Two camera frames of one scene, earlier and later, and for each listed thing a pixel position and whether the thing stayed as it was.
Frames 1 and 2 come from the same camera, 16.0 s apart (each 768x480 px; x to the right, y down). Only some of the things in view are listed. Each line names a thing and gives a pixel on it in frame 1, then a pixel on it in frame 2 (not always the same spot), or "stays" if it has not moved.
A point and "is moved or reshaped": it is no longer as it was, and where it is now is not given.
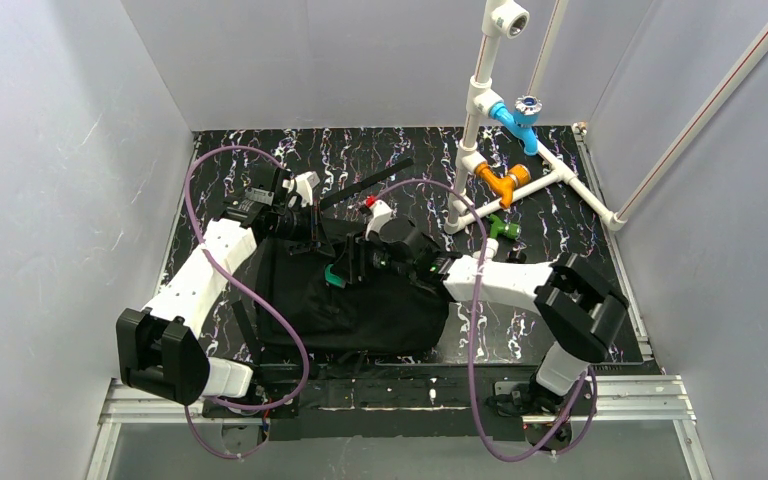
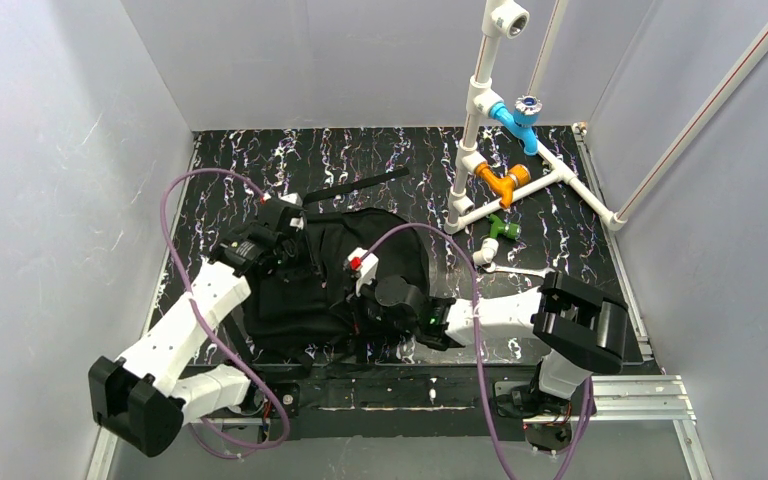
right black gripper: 355,258 → 355,304
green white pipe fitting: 498,227 stays
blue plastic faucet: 521,122 stays
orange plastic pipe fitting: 518,176 stays
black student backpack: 393,314 is moved or reshaped
